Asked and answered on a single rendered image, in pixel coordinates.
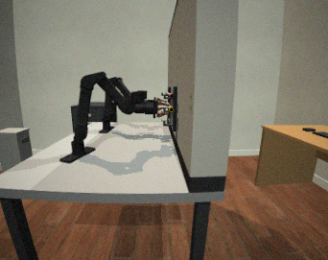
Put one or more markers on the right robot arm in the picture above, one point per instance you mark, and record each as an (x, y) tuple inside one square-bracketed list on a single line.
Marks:
[(81, 129)]

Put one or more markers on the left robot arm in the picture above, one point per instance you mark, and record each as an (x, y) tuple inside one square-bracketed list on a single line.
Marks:
[(108, 111)]

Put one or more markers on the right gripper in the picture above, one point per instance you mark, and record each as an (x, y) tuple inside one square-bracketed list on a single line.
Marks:
[(153, 108)]

